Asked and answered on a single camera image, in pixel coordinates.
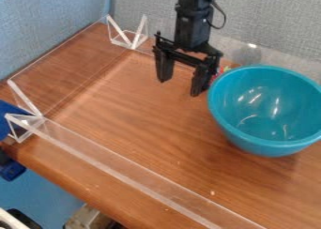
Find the grey box under table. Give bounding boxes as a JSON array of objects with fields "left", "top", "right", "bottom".
[{"left": 64, "top": 204, "right": 111, "bottom": 229}]

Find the clear acrylic barrier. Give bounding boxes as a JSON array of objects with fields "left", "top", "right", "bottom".
[{"left": 4, "top": 14, "right": 321, "bottom": 229}]

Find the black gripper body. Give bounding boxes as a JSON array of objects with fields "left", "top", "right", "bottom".
[{"left": 151, "top": 32, "right": 223, "bottom": 68}]

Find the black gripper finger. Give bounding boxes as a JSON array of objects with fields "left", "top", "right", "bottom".
[
  {"left": 153, "top": 48, "right": 174, "bottom": 83},
  {"left": 190, "top": 64, "right": 217, "bottom": 97}
]

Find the blue clamp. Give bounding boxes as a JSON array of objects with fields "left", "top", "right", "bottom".
[{"left": 0, "top": 99, "right": 32, "bottom": 182}]

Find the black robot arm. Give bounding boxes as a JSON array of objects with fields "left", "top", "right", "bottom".
[{"left": 153, "top": 0, "right": 227, "bottom": 97}]

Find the white black object under table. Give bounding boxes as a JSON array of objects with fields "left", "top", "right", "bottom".
[{"left": 0, "top": 208, "right": 43, "bottom": 229}]

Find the blue plastic bowl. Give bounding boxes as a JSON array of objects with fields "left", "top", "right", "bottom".
[{"left": 209, "top": 65, "right": 321, "bottom": 158}]

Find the red strawberry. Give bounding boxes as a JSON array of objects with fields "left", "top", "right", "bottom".
[{"left": 210, "top": 66, "right": 231, "bottom": 83}]

